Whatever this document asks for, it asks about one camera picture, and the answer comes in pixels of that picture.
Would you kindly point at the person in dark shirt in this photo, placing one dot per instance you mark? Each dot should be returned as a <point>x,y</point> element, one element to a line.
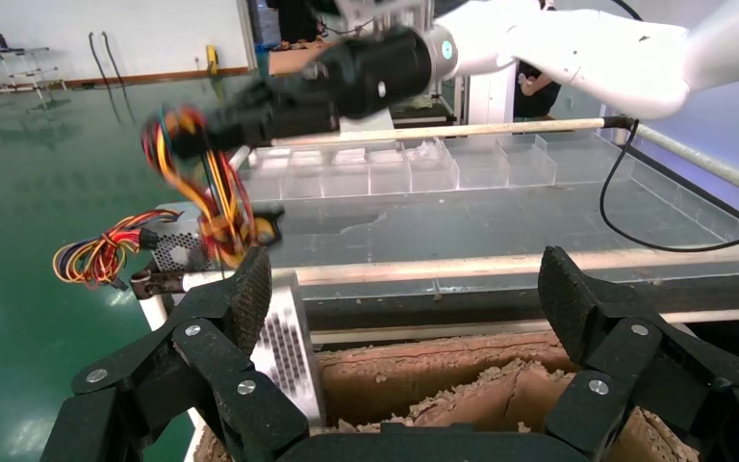
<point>535,95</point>

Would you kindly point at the white frame leg pipe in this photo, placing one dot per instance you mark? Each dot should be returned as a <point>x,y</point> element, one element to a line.
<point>156,315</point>

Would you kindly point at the small yellow object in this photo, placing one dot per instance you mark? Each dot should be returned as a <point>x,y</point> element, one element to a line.
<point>212,59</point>

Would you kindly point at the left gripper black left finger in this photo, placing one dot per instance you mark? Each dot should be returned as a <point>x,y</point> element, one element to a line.
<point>213,344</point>

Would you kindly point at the black background robot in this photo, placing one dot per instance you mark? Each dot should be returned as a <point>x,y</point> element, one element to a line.
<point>296,19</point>

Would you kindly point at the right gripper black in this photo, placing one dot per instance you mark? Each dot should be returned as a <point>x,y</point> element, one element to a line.
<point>376,73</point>

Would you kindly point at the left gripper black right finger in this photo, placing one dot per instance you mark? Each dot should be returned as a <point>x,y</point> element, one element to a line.
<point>612,344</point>

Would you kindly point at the cardboard box orange print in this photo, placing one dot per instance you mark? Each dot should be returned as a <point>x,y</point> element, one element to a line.
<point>286,60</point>

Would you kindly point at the clear acrylic compartment tray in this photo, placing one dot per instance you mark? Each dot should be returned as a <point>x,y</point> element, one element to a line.
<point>344,178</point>

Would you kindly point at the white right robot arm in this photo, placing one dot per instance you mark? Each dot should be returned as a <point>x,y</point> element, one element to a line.
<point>599,57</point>

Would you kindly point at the worn brown cardboard box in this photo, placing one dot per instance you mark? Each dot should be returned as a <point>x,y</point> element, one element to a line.
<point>439,376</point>

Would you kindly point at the metal frame table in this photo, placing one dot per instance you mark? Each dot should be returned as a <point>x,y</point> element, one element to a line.
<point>6,51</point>

